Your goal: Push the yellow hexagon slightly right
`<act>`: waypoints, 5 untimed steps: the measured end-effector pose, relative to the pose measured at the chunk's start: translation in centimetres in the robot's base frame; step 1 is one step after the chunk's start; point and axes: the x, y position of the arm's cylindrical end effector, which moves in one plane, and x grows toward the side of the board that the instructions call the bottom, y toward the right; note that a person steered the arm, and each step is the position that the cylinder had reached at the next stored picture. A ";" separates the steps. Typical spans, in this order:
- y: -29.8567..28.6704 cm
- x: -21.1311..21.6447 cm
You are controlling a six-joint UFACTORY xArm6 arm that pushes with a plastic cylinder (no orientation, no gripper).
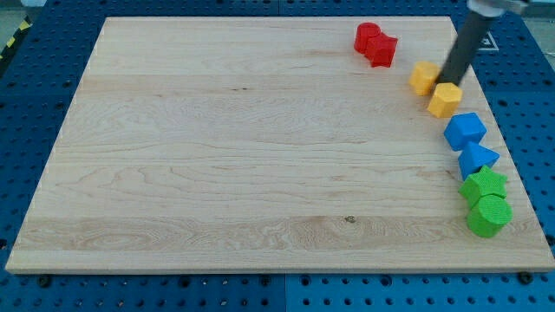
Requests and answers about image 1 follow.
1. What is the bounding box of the light wooden board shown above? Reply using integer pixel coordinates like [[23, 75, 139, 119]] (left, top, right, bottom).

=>
[[6, 16, 554, 275]]

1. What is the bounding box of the green cylinder block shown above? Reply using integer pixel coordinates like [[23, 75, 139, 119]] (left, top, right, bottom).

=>
[[467, 195, 513, 238]]

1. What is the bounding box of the green star block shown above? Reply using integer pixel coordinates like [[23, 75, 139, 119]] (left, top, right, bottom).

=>
[[459, 166, 507, 208]]

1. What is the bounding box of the yellow hexagon block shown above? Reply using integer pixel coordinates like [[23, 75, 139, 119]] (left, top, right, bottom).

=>
[[428, 82, 463, 118]]

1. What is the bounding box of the silver rod mount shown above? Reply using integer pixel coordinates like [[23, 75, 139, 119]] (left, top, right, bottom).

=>
[[467, 0, 528, 17]]

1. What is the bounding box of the blue cube block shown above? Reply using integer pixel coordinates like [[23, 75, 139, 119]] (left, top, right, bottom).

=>
[[444, 113, 486, 151]]

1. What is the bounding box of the red star block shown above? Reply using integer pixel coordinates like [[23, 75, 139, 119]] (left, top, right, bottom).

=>
[[365, 33, 398, 68]]

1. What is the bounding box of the blue triangle block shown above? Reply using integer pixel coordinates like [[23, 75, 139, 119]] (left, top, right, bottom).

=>
[[458, 142, 500, 179]]

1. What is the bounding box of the red cylinder block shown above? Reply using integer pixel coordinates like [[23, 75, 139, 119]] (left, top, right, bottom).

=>
[[354, 23, 382, 54]]

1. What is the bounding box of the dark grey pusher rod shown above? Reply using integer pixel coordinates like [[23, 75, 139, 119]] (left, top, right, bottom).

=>
[[436, 10, 495, 86]]

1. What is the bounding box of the black yellow hazard tape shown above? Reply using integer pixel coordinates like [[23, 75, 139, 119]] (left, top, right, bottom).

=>
[[1, 16, 32, 62]]

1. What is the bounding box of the yellow pentagon block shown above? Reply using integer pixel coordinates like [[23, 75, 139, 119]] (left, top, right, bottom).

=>
[[408, 61, 441, 96]]

